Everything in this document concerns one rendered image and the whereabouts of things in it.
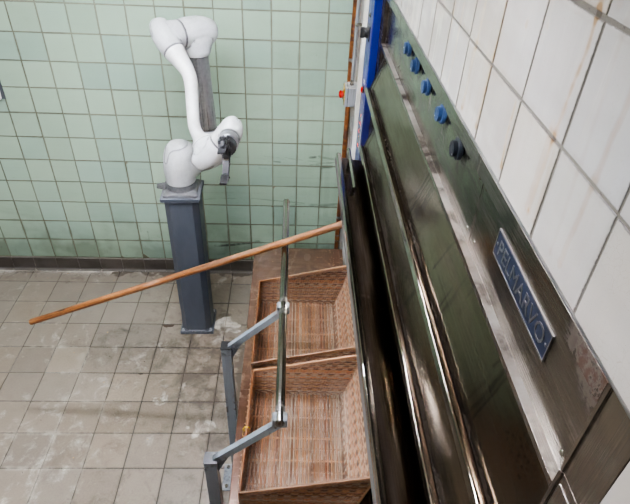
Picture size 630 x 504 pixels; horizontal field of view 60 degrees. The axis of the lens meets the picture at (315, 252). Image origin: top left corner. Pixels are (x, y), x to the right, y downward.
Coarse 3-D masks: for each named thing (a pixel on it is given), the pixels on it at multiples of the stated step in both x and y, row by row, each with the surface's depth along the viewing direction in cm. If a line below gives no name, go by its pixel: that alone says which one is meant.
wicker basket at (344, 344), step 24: (264, 288) 279; (288, 288) 279; (312, 288) 280; (264, 312) 278; (312, 312) 280; (336, 312) 278; (264, 336) 266; (288, 336) 266; (336, 336) 267; (264, 360) 233; (288, 360) 232; (312, 360) 233
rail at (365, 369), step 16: (352, 240) 188; (352, 256) 181; (352, 272) 174; (352, 288) 169; (368, 368) 143; (368, 384) 139; (368, 400) 135; (368, 416) 132; (384, 480) 119; (384, 496) 116
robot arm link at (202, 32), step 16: (192, 16) 254; (192, 32) 251; (208, 32) 256; (192, 48) 256; (208, 48) 260; (192, 64) 263; (208, 64) 266; (208, 80) 269; (208, 96) 273; (208, 112) 277; (208, 128) 281
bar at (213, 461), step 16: (288, 208) 250; (288, 224) 240; (288, 256) 224; (288, 304) 200; (272, 320) 203; (240, 336) 209; (224, 352) 211; (224, 368) 217; (224, 384) 223; (272, 416) 161; (256, 432) 166; (272, 432) 165; (224, 448) 173; (240, 448) 169; (208, 464) 173; (208, 480) 178; (224, 480) 268
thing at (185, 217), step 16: (176, 208) 288; (192, 208) 289; (176, 224) 295; (192, 224) 295; (176, 240) 301; (192, 240) 302; (176, 256) 308; (192, 256) 308; (176, 272) 317; (208, 272) 330; (192, 288) 323; (208, 288) 330; (192, 304) 331; (208, 304) 335; (192, 320) 339; (208, 320) 342
